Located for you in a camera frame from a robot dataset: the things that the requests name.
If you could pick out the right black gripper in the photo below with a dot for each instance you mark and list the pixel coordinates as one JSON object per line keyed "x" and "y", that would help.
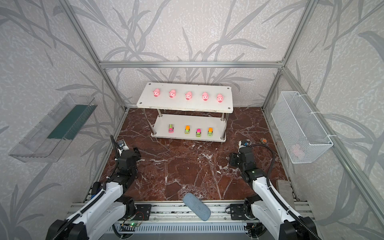
{"x": 243, "y": 151}

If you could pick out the pink mixer truck toy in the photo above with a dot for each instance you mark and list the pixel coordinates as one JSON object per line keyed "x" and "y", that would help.
{"x": 198, "y": 133}

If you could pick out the pink green truck toy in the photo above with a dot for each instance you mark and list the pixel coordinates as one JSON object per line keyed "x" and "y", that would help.
{"x": 171, "y": 128}

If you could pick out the orange mixer truck toy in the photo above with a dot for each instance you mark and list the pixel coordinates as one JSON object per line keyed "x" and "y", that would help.
{"x": 187, "y": 129}

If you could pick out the pink pig toy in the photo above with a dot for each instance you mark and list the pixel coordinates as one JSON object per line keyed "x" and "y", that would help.
{"x": 172, "y": 93}
{"x": 188, "y": 96}
{"x": 156, "y": 92}
{"x": 220, "y": 98}
{"x": 205, "y": 96}

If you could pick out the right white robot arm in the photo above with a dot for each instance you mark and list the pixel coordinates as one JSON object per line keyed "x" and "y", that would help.
{"x": 268, "y": 206}

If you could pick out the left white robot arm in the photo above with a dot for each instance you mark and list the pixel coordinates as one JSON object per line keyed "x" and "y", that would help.
{"x": 108, "y": 204}

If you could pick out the white two-tier shelf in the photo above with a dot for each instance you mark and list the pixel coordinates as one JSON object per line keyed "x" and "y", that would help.
{"x": 196, "y": 113}

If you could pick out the grey stone block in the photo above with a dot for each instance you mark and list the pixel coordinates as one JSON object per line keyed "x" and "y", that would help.
{"x": 285, "y": 189}

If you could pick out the pink toy in basket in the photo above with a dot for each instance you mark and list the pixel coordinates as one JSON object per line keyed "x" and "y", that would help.
{"x": 298, "y": 152}

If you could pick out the grey blue oval object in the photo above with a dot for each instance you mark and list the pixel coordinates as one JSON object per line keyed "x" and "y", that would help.
{"x": 197, "y": 206}

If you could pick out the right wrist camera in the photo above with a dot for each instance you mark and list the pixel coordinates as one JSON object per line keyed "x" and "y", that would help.
{"x": 244, "y": 143}

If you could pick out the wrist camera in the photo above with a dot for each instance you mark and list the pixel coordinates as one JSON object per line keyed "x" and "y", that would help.
{"x": 244, "y": 143}
{"x": 122, "y": 145}

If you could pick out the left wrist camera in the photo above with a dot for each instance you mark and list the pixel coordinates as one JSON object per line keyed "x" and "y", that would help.
{"x": 122, "y": 145}

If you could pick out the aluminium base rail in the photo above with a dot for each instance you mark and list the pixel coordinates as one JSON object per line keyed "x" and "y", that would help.
{"x": 178, "y": 212}

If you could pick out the white wire mesh basket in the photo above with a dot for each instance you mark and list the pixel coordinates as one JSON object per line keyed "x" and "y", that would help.
{"x": 297, "y": 123}

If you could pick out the clear plastic wall bin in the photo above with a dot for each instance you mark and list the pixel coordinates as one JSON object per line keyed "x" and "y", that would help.
{"x": 50, "y": 138}

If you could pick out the aluminium frame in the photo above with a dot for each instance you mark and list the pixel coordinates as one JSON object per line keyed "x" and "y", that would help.
{"x": 368, "y": 192}

